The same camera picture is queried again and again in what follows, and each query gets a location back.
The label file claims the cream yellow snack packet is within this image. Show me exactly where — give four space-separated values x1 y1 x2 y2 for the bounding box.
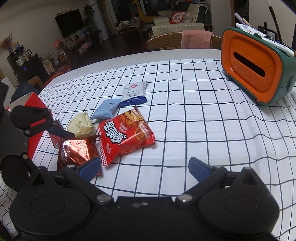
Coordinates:
67 111 93 138

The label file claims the shiny red foil packet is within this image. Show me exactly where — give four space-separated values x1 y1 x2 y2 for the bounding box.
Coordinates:
57 135 100 171

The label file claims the light blue snack packet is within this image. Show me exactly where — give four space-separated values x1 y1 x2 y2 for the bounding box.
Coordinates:
90 98 121 120

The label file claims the red noodle snack bag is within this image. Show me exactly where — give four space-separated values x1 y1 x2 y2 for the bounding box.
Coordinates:
97 107 156 167

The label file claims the white blue milk snack packet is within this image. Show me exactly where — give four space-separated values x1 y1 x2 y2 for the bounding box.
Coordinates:
118 81 147 108

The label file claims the red white cardboard box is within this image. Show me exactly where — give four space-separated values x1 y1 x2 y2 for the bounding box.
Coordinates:
4 92 47 160

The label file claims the dark blue clothing pile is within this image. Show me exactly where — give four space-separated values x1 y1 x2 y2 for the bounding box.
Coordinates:
11 82 40 103

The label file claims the white checked tablecloth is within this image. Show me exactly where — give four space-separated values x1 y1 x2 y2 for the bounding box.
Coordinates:
0 58 296 241

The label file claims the black television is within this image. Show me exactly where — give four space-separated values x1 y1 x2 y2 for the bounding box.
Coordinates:
55 9 84 38

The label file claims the orange green tissue box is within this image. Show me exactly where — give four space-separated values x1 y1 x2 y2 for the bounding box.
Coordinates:
221 28 295 105

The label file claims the pink towel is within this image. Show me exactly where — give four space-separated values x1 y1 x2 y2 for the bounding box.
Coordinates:
181 30 212 49

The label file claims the wooden chair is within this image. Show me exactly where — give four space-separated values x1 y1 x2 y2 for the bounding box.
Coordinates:
146 31 223 51

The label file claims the yellow giraffe toy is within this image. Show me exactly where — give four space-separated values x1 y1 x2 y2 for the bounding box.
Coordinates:
132 0 158 24

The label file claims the sofa with cream cover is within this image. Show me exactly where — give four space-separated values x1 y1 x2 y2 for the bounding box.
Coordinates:
152 3 213 37

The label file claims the white tube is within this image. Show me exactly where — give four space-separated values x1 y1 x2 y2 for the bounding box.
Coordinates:
235 23 295 57

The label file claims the red cushion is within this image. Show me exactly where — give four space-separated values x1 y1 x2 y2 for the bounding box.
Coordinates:
169 11 187 24

